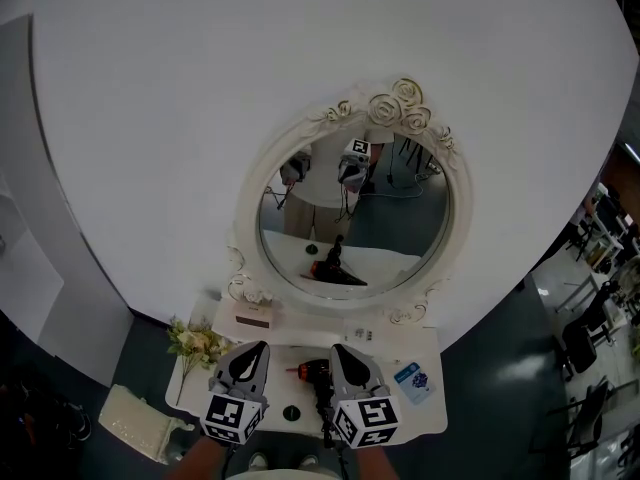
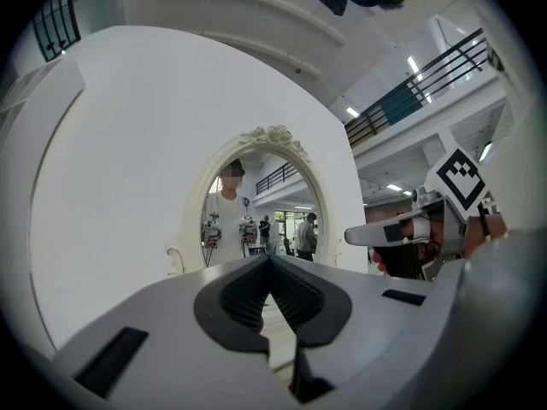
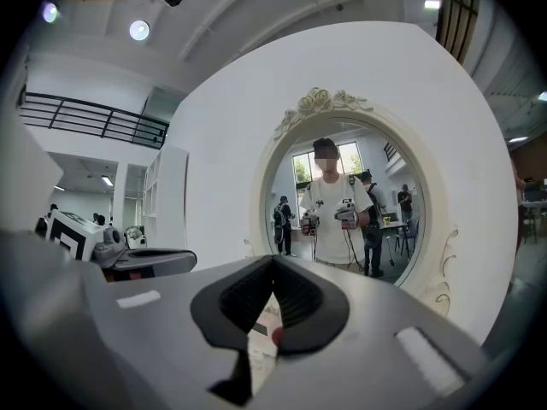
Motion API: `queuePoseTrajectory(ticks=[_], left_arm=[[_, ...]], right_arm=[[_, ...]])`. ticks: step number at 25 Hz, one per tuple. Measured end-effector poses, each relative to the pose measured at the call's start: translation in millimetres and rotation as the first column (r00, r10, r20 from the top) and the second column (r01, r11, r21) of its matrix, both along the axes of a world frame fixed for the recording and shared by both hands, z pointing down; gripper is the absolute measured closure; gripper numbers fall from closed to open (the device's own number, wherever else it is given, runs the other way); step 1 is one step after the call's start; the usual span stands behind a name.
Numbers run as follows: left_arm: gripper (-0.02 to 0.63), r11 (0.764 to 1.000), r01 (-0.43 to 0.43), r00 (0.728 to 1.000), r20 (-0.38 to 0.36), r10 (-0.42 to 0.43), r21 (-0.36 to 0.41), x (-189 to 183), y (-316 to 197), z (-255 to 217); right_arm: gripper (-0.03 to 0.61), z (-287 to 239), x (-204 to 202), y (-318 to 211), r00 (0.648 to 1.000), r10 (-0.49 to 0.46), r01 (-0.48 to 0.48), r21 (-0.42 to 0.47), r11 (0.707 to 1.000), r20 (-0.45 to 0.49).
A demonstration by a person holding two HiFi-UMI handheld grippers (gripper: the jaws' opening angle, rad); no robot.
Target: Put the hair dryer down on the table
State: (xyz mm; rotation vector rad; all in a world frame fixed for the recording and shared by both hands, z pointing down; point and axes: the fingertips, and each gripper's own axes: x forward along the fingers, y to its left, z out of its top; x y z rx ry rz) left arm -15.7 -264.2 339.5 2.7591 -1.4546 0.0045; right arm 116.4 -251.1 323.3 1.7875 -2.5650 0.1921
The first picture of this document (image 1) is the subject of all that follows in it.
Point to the person's right shoe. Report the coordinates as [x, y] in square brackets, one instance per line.
[309, 461]

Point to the artificial flower bouquet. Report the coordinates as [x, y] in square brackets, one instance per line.
[197, 343]

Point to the pink digital clock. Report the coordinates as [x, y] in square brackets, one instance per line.
[255, 318]

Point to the black orange-ringed hair dryer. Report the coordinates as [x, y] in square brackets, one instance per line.
[315, 370]

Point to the grey chair with black legs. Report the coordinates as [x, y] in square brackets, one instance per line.
[592, 418]

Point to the person's left forearm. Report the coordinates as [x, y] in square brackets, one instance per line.
[200, 460]

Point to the oval white-framed mirror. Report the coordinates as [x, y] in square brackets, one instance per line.
[400, 228]

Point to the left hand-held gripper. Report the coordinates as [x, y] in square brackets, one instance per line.
[230, 415]

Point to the white office desk row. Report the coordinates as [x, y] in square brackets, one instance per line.
[605, 238]

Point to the white ornate dressing table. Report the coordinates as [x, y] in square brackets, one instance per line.
[425, 418]

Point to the small dark green knob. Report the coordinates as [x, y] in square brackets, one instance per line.
[291, 413]

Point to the person's right forearm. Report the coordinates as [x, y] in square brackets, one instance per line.
[377, 465]

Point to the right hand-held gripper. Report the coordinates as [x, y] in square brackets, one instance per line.
[370, 418]

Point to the black office chair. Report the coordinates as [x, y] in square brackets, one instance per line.
[582, 343]

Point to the cream cushioned stool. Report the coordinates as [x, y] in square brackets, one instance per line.
[140, 423]

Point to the white workbench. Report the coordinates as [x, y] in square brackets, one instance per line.
[615, 458]

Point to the blue and white booklet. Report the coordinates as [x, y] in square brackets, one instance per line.
[412, 383]

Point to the person's shoe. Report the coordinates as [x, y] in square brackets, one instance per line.
[258, 460]
[309, 461]

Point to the person's left shoe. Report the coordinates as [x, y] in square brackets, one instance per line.
[258, 460]

